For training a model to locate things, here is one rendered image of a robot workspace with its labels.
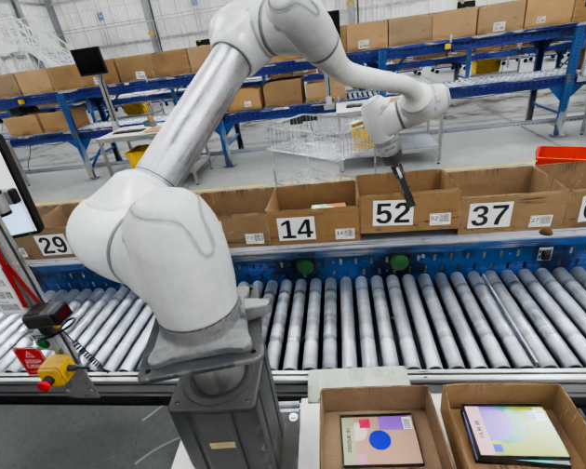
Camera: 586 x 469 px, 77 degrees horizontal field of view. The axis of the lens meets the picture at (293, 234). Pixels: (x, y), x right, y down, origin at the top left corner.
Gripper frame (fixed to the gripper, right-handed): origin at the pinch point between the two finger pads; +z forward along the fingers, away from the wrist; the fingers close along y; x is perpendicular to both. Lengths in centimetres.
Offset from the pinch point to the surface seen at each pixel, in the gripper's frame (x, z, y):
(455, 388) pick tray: -8, 22, 70
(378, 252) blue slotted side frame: -19.1, 15.0, 6.2
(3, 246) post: -104, -60, 60
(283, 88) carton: -98, -34, -427
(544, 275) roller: 36, 47, 12
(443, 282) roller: 0.2, 33.6, 13.7
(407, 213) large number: -2.5, 5.7, 1.0
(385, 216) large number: -10.9, 3.2, 1.1
